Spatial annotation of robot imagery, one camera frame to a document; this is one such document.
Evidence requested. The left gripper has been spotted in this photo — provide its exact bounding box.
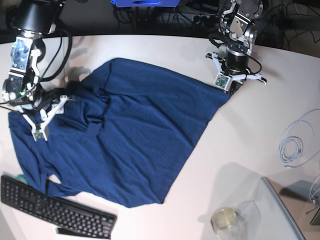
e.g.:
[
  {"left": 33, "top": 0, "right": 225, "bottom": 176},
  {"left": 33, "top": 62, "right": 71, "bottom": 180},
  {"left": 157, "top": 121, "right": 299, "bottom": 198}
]
[{"left": 205, "top": 48, "right": 267, "bottom": 94}]

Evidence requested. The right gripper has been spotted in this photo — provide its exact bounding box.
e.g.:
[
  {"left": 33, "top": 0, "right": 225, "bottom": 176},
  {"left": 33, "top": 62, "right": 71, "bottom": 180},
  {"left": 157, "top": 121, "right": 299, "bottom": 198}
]
[{"left": 16, "top": 88, "right": 76, "bottom": 141}]

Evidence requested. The blue t-shirt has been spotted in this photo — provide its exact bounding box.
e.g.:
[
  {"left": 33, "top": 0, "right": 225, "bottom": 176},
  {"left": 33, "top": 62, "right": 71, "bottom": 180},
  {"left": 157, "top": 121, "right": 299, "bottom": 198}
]
[{"left": 8, "top": 58, "right": 230, "bottom": 208}]

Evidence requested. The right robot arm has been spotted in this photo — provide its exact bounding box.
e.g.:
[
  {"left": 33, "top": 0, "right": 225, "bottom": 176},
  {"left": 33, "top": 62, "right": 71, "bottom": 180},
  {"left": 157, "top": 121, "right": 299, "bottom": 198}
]
[{"left": 1, "top": 0, "right": 73, "bottom": 141}]

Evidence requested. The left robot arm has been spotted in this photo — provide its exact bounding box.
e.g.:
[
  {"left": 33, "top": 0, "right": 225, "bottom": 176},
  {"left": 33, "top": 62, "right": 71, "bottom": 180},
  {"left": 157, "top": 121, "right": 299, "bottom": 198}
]
[{"left": 205, "top": 0, "right": 270, "bottom": 95}]

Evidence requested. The green tape roll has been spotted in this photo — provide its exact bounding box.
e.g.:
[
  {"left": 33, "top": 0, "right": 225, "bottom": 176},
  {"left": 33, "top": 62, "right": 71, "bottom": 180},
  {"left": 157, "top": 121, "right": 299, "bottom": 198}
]
[{"left": 15, "top": 174, "right": 28, "bottom": 185}]

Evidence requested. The black keyboard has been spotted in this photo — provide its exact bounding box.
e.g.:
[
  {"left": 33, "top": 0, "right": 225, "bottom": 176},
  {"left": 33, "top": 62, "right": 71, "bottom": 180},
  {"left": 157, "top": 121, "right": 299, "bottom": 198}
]
[{"left": 0, "top": 175, "right": 117, "bottom": 240}]

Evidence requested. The blue box at top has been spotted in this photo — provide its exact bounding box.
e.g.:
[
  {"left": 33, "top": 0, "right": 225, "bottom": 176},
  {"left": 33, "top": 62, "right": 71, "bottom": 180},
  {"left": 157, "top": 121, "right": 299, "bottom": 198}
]
[{"left": 110, "top": 0, "right": 180, "bottom": 7}]

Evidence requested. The grey metal stand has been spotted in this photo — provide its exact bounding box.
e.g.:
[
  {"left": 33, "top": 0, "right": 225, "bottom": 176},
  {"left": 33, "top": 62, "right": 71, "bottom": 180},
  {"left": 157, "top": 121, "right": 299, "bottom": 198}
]
[{"left": 279, "top": 180, "right": 320, "bottom": 227}]

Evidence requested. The clear glass jar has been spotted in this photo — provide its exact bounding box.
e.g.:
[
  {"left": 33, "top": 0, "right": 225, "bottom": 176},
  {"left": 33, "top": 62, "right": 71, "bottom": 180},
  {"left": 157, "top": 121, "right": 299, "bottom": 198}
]
[{"left": 210, "top": 200, "right": 261, "bottom": 240}]

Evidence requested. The coiled light blue cable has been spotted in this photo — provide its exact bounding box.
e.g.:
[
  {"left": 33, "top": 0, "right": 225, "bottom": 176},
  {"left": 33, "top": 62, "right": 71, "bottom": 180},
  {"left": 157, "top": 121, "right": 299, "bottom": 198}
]
[{"left": 277, "top": 108, "right": 320, "bottom": 169}]

